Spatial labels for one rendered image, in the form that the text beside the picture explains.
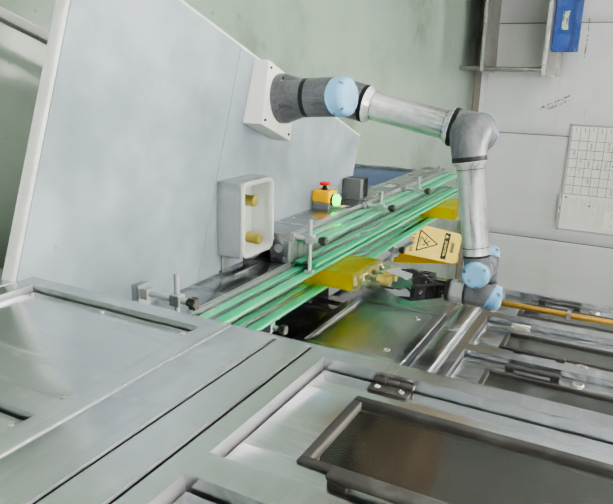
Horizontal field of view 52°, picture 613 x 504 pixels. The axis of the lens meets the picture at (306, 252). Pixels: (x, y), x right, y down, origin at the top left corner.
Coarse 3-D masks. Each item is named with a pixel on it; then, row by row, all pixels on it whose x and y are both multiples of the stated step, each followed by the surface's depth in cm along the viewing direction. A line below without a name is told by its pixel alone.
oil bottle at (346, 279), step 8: (320, 272) 205; (328, 272) 203; (336, 272) 202; (344, 272) 202; (352, 272) 202; (360, 272) 202; (304, 280) 208; (312, 280) 207; (320, 280) 205; (328, 280) 204; (336, 280) 202; (344, 280) 201; (352, 280) 200; (360, 280) 199; (344, 288) 202; (352, 288) 200; (360, 288) 200
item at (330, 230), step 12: (432, 180) 320; (444, 180) 322; (408, 192) 286; (396, 204) 257; (348, 216) 232; (360, 216) 234; (372, 216) 235; (324, 228) 213; (336, 228) 213; (348, 228) 216; (300, 240) 199
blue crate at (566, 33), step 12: (564, 0) 616; (576, 0) 611; (564, 12) 619; (576, 12) 613; (564, 24) 621; (576, 24) 616; (552, 36) 630; (564, 36) 624; (576, 36) 653; (552, 48) 631; (564, 48) 627; (576, 48) 656
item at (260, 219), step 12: (264, 180) 186; (252, 192) 194; (264, 192) 192; (264, 204) 193; (252, 216) 196; (264, 216) 194; (252, 228) 197; (264, 228) 195; (264, 240) 196; (252, 252) 186
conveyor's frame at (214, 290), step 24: (432, 168) 350; (384, 192) 273; (312, 216) 222; (336, 216) 227; (264, 264) 197; (288, 264) 199; (192, 288) 173; (216, 288) 174; (240, 288) 176; (192, 312) 157
